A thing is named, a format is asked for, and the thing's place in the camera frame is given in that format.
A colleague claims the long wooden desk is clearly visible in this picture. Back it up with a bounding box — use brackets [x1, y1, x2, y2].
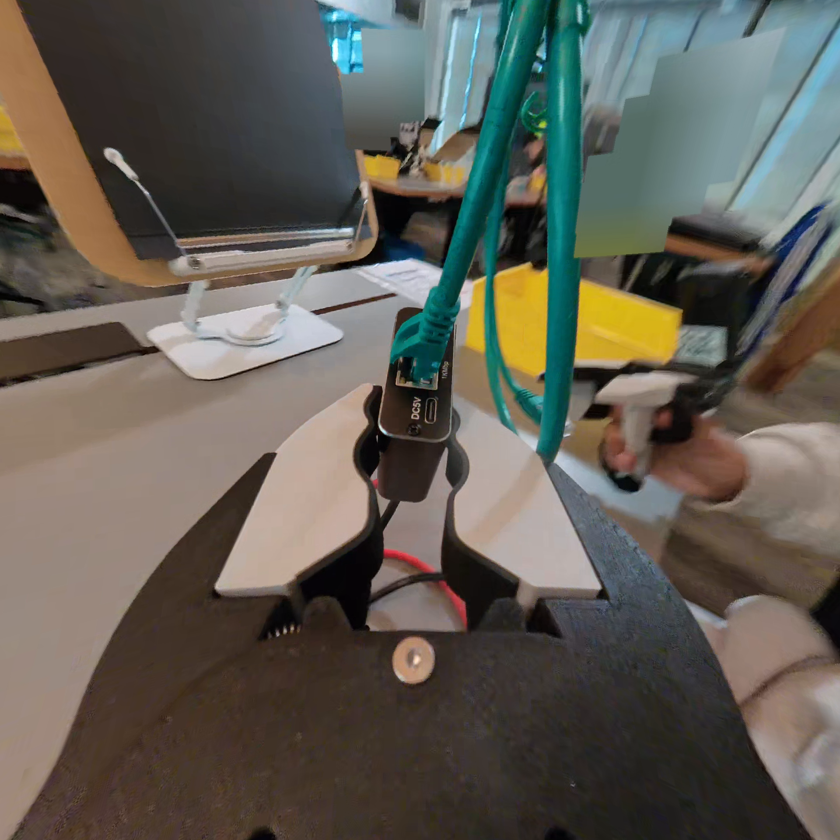
[364, 172, 547, 207]

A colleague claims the wood-framed black screen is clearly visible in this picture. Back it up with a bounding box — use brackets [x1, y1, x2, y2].
[0, 0, 382, 290]

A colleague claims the yellow plastic bin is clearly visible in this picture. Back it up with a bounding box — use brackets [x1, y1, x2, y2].
[465, 262, 685, 389]

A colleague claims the white paper sheet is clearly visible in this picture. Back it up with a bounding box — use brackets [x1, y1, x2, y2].
[353, 258, 475, 311]

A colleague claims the person's right forearm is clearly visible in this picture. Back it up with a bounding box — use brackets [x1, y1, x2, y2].
[676, 422, 840, 559]

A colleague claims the black network adapter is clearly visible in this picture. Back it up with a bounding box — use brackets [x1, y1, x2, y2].
[376, 306, 458, 504]

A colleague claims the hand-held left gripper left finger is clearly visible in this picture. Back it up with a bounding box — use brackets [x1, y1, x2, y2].
[215, 384, 386, 630]

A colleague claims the red ethernet cable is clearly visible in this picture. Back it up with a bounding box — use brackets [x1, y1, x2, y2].
[373, 478, 469, 630]

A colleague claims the grey desk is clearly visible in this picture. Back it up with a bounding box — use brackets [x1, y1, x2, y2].
[0, 262, 690, 840]

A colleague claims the person's grey hoodie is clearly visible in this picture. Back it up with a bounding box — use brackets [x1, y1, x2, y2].
[718, 594, 840, 840]

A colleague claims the black ethernet cable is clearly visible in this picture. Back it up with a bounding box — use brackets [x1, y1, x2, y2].
[366, 499, 448, 606]

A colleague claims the cardboard box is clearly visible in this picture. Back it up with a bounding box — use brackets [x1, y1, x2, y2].
[425, 126, 481, 168]

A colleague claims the blue white striped object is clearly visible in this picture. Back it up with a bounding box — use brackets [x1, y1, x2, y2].
[747, 202, 840, 370]

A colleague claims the wooden post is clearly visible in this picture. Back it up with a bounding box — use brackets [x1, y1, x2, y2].
[740, 261, 840, 396]

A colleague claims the person's right hand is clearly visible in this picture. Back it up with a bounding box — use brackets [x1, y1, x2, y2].
[598, 410, 750, 505]

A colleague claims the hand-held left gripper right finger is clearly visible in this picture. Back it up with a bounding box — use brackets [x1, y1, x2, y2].
[441, 402, 603, 627]

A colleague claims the green ethernet cable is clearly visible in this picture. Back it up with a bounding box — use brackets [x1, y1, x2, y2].
[389, 0, 589, 463]

